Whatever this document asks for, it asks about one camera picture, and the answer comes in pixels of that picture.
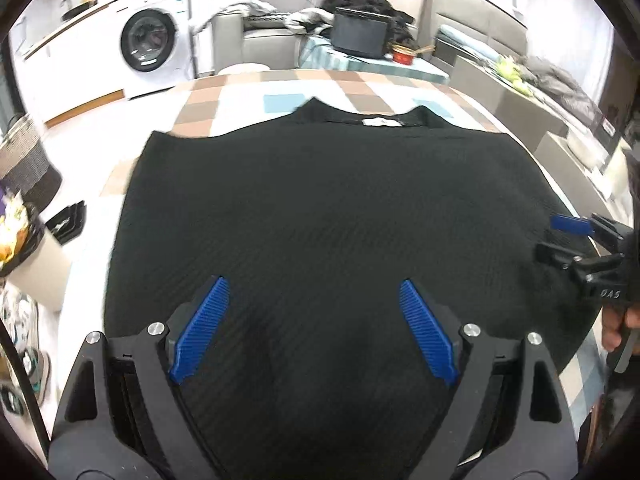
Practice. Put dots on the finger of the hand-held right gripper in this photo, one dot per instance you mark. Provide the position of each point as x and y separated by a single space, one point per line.
555 252
570 223

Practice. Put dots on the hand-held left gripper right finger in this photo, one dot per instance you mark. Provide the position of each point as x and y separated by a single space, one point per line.
430 332

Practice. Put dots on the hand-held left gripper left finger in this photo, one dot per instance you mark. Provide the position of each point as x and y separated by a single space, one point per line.
200 330

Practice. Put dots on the black knit sweater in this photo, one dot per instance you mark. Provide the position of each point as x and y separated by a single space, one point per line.
325 210

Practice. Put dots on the person's right hand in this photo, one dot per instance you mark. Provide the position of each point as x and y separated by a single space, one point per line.
612 332

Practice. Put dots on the black cardboard box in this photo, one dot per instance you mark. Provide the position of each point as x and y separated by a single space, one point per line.
607 120

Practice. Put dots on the grey sofa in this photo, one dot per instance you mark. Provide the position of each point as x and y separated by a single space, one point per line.
530 115
265 45

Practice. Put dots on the grey duvet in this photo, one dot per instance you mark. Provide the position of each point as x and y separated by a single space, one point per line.
560 82

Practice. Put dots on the green plush toy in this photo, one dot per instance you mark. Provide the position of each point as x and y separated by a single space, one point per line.
512 72

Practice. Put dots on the black plastic tray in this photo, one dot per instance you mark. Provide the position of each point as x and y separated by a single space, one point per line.
65 222

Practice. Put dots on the cream trash bin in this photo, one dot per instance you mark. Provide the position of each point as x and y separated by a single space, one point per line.
35 260

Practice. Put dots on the sneakers on floor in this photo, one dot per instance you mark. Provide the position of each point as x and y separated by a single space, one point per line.
22 380

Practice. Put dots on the checked blanket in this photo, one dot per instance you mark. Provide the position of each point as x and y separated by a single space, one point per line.
215 105

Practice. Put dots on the grey upholstered headboard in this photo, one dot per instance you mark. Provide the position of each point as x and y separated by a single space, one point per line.
475 15

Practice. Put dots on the red bowl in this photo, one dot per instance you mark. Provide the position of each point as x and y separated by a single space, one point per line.
402 55

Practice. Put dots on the woven laundry basket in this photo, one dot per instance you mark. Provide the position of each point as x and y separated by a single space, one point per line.
27 160

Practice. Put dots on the white round stool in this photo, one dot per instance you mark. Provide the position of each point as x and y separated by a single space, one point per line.
245 69

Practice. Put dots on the light blue tablecloth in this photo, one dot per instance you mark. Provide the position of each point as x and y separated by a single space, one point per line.
350 62

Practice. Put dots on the black monitor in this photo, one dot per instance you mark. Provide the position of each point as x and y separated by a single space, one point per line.
360 35

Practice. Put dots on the white cabinet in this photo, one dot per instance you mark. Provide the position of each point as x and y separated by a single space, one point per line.
75 70

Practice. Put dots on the white washing machine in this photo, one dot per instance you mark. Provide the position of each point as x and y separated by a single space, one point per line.
150 40

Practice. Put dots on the light grey garment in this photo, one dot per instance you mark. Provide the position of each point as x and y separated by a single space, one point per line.
235 7

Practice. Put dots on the grey hoodie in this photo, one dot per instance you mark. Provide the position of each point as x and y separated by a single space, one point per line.
307 20

